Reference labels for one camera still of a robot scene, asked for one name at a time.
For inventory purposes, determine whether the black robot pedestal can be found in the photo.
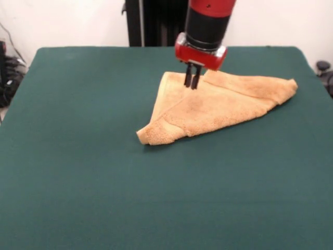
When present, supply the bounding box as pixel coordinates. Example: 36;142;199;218
121;0;190;47

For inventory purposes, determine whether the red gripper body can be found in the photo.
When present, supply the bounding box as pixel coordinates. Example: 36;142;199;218
174;41;228;72

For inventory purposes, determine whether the tan terry towel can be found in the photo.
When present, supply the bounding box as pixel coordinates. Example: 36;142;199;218
136;70;298;146

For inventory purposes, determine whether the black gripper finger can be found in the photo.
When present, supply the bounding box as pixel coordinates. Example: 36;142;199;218
184;63;194;88
190;66;202;91

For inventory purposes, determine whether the dark green table cloth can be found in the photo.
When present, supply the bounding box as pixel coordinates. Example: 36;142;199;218
0;45;333;250

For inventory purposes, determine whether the dark stand base with knob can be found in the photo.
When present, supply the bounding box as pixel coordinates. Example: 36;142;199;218
316;60;333;99
0;40;27;108

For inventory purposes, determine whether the thin grey cable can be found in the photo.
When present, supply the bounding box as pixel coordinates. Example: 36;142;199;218
0;22;27;64

